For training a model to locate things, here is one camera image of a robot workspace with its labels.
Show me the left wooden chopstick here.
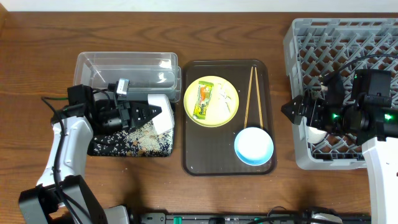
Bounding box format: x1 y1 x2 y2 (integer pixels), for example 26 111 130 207
244 67 254 129

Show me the grey dishwasher rack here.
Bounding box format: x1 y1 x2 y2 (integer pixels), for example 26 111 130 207
283 18 397 170

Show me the white cup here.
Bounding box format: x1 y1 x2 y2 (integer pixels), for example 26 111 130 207
307 127 327 144

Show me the black waste tray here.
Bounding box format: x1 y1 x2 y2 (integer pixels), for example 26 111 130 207
88 121 174 157

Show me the green yellow snack wrapper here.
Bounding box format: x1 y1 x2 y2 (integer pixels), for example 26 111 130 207
193 81 214 119

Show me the light blue bowl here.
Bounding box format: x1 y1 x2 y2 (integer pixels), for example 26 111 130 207
234 127 274 166

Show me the brown plastic serving tray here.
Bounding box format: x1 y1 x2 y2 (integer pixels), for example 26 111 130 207
182 59 277 176

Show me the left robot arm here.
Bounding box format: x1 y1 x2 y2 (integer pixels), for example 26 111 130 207
19 81 174 223

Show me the yellow round plate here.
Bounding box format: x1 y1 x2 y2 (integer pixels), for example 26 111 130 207
183 76 239 128

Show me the clear plastic bin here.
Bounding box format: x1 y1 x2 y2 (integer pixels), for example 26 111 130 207
73 52 182 103

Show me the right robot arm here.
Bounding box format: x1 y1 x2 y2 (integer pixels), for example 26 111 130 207
281 69 397 223

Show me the white bowl with rice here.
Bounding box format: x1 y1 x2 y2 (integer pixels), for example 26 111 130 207
148 94 175 135

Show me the white tissue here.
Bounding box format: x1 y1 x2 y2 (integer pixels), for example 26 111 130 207
217 83 234 114

